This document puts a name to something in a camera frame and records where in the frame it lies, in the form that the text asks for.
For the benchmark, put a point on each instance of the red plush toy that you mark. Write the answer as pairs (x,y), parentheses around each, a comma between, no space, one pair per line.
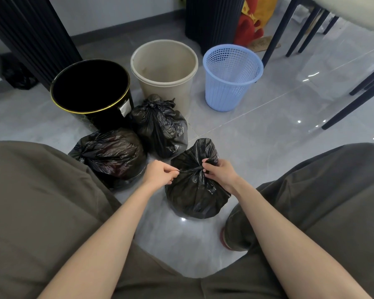
(246,31)

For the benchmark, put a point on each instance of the person's left forearm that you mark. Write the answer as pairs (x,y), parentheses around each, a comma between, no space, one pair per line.
(103,246)

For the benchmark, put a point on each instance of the person's right pink shoe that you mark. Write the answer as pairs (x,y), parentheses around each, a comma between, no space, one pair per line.
(225,239)

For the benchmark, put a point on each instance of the person's right hand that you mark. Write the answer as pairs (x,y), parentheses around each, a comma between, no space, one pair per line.
(226,175)

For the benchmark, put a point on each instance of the beige plastic bin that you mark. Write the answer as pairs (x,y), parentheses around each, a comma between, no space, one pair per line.
(165,84)

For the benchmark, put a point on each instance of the black garbage bag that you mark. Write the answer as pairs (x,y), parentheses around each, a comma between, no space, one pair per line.
(193,199)
(112,155)
(162,130)

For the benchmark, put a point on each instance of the cream cushioned chair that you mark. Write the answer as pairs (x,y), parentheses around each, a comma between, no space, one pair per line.
(358,9)

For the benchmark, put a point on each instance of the person's right leg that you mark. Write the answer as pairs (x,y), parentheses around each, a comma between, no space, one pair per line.
(336,189)

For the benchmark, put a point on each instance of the person's leg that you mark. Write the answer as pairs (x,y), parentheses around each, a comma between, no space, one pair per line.
(336,189)
(34,208)

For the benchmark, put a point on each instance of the blue mesh plastic bin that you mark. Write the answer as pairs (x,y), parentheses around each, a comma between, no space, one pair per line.
(224,96)

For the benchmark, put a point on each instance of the small crumpled black bag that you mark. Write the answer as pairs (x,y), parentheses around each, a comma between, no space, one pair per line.
(20,74)

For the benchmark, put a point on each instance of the black bin with gold rim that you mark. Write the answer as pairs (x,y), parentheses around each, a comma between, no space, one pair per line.
(90,87)

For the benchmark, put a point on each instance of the person's left hand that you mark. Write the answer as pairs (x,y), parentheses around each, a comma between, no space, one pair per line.
(159,175)

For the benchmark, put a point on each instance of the person's left leg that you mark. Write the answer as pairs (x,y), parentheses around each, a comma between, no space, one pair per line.
(34,208)

